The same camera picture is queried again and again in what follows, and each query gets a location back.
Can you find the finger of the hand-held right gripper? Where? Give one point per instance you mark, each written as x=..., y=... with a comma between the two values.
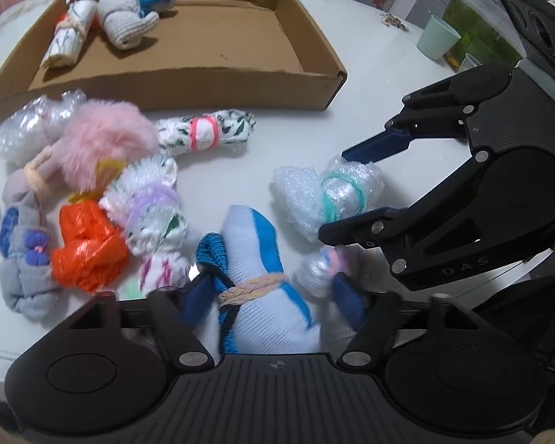
x=351, y=231
x=379, y=144

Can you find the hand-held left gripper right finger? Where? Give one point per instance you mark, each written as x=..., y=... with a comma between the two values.
x=349, y=296

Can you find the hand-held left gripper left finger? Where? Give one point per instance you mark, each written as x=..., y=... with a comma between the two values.
x=196, y=295

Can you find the small bubble wrap pink band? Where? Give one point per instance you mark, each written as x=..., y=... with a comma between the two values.
x=314, y=273

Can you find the floral cloth bundle green band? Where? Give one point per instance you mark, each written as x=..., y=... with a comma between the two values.
x=166, y=249

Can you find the bubble wrap bundle teal band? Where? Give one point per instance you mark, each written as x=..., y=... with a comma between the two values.
x=305, y=194

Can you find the white blue sock yellow band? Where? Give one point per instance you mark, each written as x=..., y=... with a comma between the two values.
x=259, y=259

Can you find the white foam bundle purple band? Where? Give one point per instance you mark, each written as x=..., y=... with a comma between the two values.
x=138, y=194

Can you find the orange plastic bag bundle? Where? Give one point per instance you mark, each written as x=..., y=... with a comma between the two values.
x=88, y=245

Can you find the floral cloth roll pink band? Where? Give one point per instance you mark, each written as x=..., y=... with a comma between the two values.
x=226, y=129

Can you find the grey sock bundle purple band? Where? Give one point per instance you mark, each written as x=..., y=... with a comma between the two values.
x=23, y=277

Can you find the pink fluffy pom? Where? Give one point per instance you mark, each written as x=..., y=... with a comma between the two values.
x=106, y=138

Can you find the brown cardboard box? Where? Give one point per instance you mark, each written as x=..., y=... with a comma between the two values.
x=203, y=41

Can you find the person's right forearm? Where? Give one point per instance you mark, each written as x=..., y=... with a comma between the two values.
x=536, y=333

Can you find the light green cup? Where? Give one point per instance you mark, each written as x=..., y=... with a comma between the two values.
x=437, y=37

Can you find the small pale green cup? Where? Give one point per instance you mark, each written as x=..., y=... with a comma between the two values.
x=471, y=61

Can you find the dried scraps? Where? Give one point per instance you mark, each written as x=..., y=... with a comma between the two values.
x=393, y=21

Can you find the glass tank with green plants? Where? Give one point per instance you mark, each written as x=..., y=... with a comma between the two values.
x=481, y=27

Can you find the mauve cloth bundle peach band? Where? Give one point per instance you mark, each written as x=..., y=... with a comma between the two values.
x=34, y=173

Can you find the large clear bubble wrap bundle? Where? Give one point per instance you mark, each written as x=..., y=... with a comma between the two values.
x=23, y=129

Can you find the grey and blue sock bundle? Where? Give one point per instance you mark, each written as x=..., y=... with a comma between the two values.
x=125, y=23

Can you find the floral cloth roll orange band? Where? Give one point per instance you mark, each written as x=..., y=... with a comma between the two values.
x=67, y=41

